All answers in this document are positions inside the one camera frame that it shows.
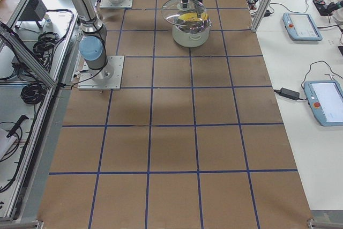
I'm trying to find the black power brick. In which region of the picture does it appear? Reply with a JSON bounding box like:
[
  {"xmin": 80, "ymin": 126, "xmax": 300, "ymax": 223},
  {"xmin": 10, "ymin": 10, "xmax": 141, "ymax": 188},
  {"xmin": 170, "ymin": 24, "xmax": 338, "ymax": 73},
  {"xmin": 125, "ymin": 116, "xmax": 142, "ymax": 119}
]
[{"xmin": 279, "ymin": 87, "xmax": 300, "ymax": 100}]

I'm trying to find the glass pot lid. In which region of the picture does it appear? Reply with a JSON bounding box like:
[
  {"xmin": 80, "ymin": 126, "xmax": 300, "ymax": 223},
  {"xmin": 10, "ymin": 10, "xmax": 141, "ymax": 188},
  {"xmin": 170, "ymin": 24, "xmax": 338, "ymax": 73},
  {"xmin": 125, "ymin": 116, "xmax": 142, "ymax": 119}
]
[{"xmin": 161, "ymin": 0, "xmax": 207, "ymax": 26}]

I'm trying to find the near teach pendant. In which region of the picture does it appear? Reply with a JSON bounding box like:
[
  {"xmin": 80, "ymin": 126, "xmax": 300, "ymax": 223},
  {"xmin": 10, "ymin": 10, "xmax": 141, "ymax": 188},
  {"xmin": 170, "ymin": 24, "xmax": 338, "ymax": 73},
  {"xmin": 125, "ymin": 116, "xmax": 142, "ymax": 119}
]
[{"xmin": 304, "ymin": 80, "xmax": 342, "ymax": 127}]

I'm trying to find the teach pendant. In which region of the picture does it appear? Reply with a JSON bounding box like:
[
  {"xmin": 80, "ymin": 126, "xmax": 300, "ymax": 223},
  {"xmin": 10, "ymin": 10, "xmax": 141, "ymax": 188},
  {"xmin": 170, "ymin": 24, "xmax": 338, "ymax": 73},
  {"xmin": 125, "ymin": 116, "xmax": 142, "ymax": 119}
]
[
  {"xmin": 304, "ymin": 80, "xmax": 342, "ymax": 127},
  {"xmin": 282, "ymin": 13, "xmax": 323, "ymax": 42}
]

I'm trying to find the pale green electric pot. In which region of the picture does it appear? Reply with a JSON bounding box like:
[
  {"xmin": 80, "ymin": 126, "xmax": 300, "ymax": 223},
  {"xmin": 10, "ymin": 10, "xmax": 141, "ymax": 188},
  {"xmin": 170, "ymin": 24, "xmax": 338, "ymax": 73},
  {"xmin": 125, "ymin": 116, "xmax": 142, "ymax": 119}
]
[{"xmin": 172, "ymin": 18, "xmax": 212, "ymax": 48}]

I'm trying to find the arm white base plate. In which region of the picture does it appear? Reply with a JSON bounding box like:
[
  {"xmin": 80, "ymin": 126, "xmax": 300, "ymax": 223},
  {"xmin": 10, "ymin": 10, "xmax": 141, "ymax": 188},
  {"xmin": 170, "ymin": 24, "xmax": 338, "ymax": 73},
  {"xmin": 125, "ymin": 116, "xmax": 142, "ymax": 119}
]
[
  {"xmin": 100, "ymin": 0, "xmax": 133, "ymax": 9},
  {"xmin": 77, "ymin": 56, "xmax": 125, "ymax": 90}
]

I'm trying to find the yellow corn cob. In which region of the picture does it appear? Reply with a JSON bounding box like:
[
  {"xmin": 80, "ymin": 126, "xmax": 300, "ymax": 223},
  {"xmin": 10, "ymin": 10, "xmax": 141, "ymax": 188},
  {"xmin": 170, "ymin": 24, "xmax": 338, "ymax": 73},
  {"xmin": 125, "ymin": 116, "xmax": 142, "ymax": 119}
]
[{"xmin": 178, "ymin": 12, "xmax": 208, "ymax": 23}]

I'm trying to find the aluminium frame post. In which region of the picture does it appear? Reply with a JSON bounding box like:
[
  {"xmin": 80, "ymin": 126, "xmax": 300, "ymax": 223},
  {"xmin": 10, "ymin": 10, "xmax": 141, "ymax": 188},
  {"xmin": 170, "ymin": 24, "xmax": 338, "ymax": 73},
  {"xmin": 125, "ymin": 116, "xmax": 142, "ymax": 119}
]
[{"xmin": 250, "ymin": 0, "xmax": 284, "ymax": 33}]

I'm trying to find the far teach pendant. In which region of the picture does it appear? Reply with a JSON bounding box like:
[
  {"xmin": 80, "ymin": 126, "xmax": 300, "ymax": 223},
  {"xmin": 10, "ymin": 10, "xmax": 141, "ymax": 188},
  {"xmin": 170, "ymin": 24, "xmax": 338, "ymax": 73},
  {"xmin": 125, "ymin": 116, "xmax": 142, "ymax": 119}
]
[{"xmin": 282, "ymin": 13, "xmax": 323, "ymax": 42}]

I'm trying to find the aluminium frame rail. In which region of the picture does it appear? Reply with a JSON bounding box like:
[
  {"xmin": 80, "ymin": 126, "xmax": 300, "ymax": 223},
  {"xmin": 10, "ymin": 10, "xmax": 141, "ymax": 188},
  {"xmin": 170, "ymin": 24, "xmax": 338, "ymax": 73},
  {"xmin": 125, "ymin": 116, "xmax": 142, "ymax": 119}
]
[{"xmin": 1, "ymin": 21, "xmax": 57, "ymax": 88}]

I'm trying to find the coiled black cable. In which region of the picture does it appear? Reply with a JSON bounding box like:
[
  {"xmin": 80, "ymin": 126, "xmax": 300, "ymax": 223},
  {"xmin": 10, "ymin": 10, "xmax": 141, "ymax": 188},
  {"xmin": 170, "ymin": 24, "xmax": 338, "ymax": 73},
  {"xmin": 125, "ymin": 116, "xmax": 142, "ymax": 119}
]
[{"xmin": 20, "ymin": 82, "xmax": 45, "ymax": 105}]

